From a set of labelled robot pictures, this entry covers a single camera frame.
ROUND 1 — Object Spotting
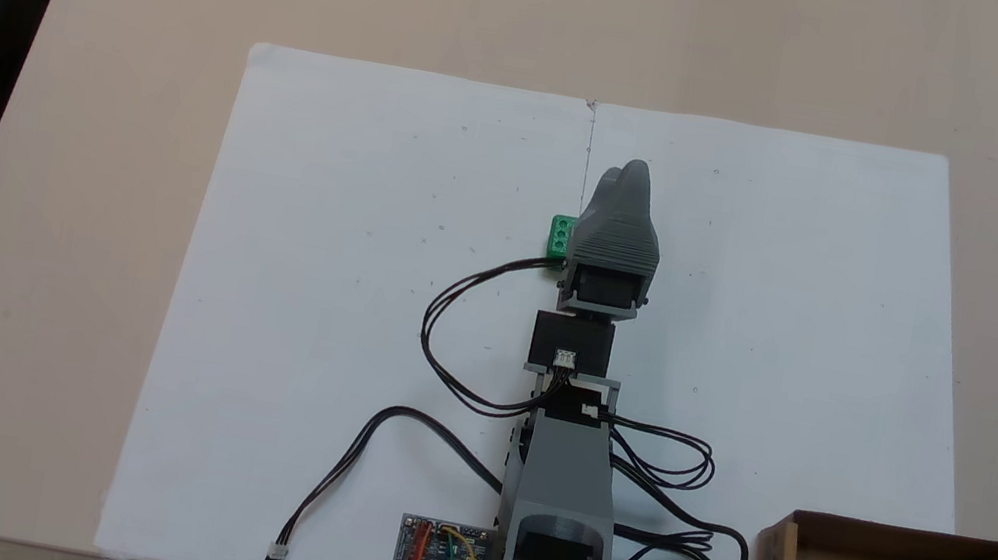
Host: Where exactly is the white paper sheet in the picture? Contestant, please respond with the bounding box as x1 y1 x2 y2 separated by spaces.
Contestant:
91 27 998 560

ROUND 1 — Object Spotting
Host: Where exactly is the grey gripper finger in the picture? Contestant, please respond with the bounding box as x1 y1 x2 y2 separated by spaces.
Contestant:
583 163 626 217
565 150 677 277

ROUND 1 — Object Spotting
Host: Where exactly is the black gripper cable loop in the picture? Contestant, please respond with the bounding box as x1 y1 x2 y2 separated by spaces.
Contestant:
409 238 588 429

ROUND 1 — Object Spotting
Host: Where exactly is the black cable with white connector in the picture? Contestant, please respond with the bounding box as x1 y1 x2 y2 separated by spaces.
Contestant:
259 386 526 560

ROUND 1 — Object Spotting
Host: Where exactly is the black elbow cable loop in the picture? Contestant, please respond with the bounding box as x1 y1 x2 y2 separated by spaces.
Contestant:
596 414 724 496

